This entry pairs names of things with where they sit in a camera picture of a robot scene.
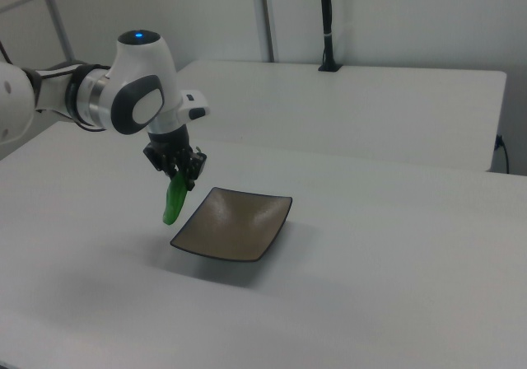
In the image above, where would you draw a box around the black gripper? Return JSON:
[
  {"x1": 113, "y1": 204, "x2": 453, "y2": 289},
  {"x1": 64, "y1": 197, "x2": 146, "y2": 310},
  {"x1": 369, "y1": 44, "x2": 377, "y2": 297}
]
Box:
[{"x1": 142, "y1": 126, "x2": 208, "y2": 192}]

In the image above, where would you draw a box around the green chili pepper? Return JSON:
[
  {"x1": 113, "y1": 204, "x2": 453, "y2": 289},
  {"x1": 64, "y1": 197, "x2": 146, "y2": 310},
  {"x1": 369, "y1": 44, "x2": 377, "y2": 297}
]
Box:
[{"x1": 161, "y1": 145, "x2": 203, "y2": 227}]

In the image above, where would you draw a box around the square brown ceramic plate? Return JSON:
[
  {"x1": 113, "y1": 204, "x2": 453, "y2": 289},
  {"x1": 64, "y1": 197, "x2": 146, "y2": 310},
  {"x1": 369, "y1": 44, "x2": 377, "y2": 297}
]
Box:
[{"x1": 169, "y1": 186, "x2": 294, "y2": 263}]

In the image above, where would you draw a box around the grey vertical frame post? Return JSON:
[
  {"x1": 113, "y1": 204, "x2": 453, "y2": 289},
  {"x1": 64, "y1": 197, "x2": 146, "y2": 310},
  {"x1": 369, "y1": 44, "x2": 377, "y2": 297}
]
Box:
[{"x1": 257, "y1": 0, "x2": 276, "y2": 63}]

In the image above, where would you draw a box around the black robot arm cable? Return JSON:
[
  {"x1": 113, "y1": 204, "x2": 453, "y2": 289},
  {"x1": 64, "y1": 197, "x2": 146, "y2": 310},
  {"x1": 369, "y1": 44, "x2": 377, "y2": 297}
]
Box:
[{"x1": 0, "y1": 39, "x2": 109, "y2": 133}]

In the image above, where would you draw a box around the black camera stand pole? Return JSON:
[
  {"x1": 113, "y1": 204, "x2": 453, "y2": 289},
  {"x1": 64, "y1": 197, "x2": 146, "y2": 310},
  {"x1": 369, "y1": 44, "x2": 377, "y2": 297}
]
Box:
[{"x1": 317, "y1": 0, "x2": 343, "y2": 73}]

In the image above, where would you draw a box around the black power cable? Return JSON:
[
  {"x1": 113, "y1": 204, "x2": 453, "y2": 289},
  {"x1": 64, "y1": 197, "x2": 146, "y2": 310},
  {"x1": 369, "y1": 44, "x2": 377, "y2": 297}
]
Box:
[{"x1": 495, "y1": 133, "x2": 511, "y2": 175}]

